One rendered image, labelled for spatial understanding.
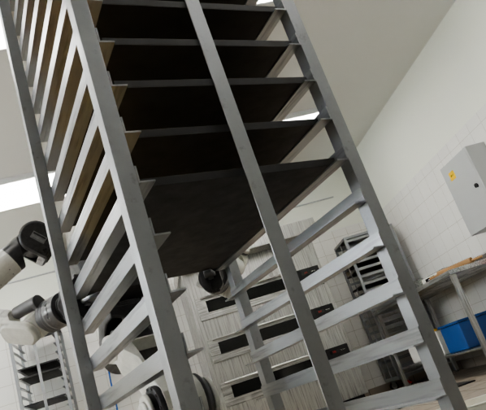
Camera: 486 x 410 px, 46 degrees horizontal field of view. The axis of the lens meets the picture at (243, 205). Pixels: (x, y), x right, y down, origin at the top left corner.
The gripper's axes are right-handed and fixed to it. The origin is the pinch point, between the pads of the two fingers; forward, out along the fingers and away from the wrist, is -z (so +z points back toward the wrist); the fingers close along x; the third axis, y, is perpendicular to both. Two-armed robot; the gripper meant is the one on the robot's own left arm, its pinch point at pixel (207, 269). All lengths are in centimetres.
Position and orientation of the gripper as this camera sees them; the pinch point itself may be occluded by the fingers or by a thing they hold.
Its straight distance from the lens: 160.6
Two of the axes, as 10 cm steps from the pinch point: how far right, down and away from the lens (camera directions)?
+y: 9.5, -3.2, 0.2
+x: -3.1, -9.0, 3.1
